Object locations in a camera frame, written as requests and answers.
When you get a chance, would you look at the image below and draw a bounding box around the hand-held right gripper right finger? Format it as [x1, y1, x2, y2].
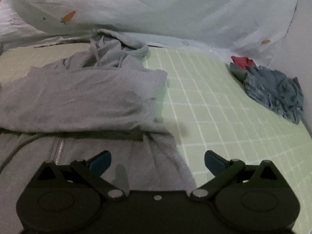
[190, 150, 284, 201]

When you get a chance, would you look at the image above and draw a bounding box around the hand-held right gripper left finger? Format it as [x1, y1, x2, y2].
[36, 150, 126, 201]

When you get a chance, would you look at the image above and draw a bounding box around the grey zip hoodie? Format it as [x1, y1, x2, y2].
[0, 28, 198, 193]

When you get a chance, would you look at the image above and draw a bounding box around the grey-green crumpled cloth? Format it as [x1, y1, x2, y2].
[230, 62, 249, 82]

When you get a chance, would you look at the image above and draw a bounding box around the blue denim garment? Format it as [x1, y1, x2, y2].
[244, 66, 305, 125]

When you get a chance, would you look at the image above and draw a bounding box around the red crumpled cloth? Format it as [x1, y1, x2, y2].
[231, 56, 257, 70]

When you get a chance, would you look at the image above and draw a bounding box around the carrot print pale quilt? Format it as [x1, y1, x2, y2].
[0, 0, 303, 65]

